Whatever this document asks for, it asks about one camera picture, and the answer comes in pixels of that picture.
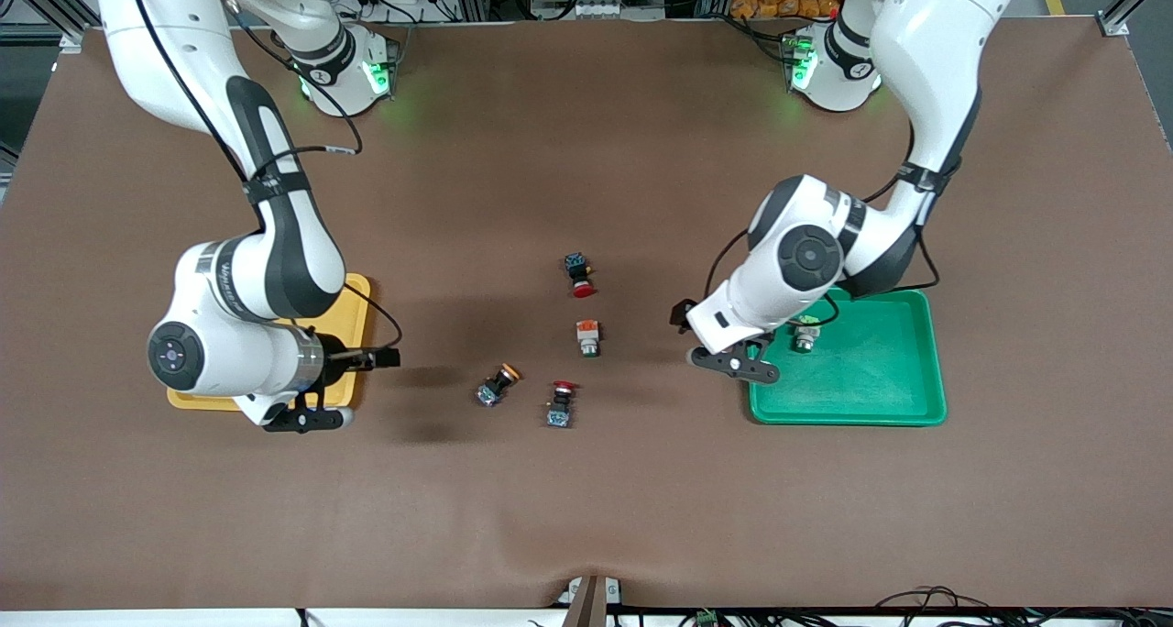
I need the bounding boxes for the yellow push button silver base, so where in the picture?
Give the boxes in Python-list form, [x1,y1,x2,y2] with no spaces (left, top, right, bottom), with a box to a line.
[475,363,522,409]

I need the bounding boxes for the yellow plastic tray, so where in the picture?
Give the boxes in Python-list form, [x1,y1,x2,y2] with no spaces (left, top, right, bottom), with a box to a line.
[167,272,372,414]

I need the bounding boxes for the red mushroom push button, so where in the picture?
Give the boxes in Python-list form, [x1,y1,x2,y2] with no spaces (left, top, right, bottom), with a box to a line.
[546,380,579,429]
[564,253,597,299]

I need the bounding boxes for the green plastic tray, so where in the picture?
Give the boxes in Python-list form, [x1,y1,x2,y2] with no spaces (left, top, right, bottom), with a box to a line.
[747,288,948,426]

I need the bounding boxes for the brown table cover sheet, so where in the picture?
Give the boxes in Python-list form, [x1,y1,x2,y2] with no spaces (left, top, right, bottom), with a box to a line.
[0,17,1173,611]

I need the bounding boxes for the white power strip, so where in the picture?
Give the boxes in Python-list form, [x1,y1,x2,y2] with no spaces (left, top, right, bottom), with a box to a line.
[530,0,633,20]

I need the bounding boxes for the black cable bundle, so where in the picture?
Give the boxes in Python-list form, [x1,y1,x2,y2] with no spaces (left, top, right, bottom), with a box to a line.
[875,587,1173,627]

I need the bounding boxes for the aluminium frame post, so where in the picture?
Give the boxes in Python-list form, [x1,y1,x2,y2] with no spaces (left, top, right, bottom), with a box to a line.
[0,0,102,52]
[1095,0,1173,38]

